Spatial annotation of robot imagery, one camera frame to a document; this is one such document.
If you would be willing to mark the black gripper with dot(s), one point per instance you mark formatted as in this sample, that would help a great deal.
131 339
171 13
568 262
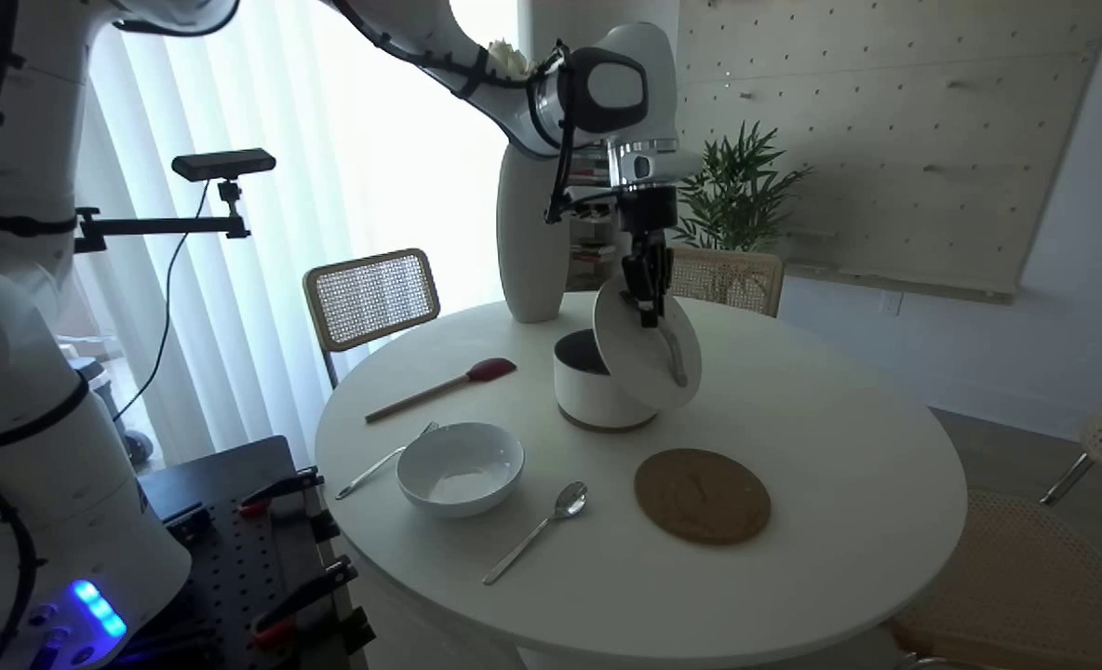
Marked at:
635 237

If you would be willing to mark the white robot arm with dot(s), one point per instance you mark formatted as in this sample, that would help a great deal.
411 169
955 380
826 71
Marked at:
85 564

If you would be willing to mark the white ceramic bowl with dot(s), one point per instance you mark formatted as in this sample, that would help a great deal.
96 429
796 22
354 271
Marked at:
458 469

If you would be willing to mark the tall white ribbed vase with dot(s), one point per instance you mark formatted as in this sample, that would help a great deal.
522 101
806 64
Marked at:
533 256

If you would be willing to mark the green potted plant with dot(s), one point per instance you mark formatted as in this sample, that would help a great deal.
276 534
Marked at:
740 195

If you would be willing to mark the round cork trivet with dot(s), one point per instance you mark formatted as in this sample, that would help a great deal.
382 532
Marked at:
702 496

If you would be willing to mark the silver spoon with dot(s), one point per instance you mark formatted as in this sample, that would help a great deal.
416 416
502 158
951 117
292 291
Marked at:
568 504

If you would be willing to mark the silver fork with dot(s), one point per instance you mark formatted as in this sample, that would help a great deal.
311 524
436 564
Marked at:
384 460

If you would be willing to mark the red black clamp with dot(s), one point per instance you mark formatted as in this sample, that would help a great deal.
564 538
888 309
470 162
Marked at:
276 489
311 617

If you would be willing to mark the black perforated mounting board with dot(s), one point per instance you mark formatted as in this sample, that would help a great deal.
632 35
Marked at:
239 564

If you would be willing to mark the white saucepan with steel handle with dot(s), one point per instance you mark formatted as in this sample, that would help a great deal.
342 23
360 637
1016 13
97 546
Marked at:
585 391

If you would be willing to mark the red spatula wooden handle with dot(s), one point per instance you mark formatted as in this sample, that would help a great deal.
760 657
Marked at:
470 376

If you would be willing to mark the wicker chair with metal frame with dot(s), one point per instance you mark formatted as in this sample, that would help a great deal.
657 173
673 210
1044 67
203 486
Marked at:
362 299

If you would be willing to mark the large pegboard wall panel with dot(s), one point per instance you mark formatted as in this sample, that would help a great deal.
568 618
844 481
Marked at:
925 136

